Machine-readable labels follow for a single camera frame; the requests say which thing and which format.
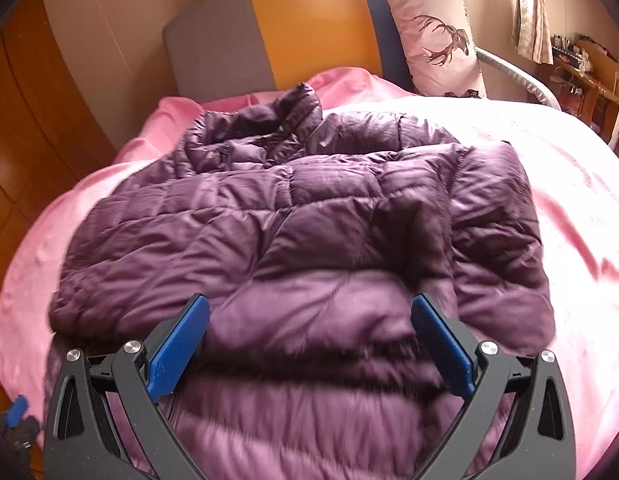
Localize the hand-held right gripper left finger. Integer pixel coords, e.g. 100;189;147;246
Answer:
44;293;212;480

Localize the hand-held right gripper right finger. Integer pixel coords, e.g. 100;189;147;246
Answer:
409;293;577;480

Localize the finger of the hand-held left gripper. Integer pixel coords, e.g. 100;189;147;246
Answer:
2;395;42;456

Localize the purple quilted down jacket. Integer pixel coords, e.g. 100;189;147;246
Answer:
46;82;559;480

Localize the pink bed blanket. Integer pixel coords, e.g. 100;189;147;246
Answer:
0;66;619;480

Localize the wooden wardrobe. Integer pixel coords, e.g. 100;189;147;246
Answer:
0;0;141;402

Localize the cluttered wooden desk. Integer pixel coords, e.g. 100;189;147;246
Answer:
548;34;619;137

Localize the deer print pillow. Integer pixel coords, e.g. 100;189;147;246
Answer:
374;0;489;99

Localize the grey yellow blue headboard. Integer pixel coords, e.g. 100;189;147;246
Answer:
162;0;421;107

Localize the pink star print curtain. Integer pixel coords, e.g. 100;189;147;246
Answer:
511;0;556;66

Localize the white curved rail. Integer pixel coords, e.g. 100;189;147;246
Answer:
477;46;561;109

